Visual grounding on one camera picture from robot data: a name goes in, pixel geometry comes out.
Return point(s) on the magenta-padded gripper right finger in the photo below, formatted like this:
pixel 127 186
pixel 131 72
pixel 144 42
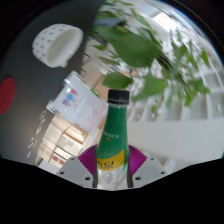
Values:
pixel 148 170

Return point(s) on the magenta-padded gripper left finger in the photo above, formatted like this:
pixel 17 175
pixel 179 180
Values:
pixel 75 170

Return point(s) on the green plastic drink bottle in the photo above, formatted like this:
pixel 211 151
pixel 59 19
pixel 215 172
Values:
pixel 112 140

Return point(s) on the clear acrylic sign stand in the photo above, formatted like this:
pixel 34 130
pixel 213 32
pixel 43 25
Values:
pixel 80 106

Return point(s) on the flat round red coaster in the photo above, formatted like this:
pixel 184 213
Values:
pixel 6 95

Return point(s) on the green leafy potted plant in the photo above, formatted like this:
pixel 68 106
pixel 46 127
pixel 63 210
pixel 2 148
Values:
pixel 133 46

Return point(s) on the white dotted mug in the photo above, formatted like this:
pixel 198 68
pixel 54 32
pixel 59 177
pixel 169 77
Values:
pixel 61 45

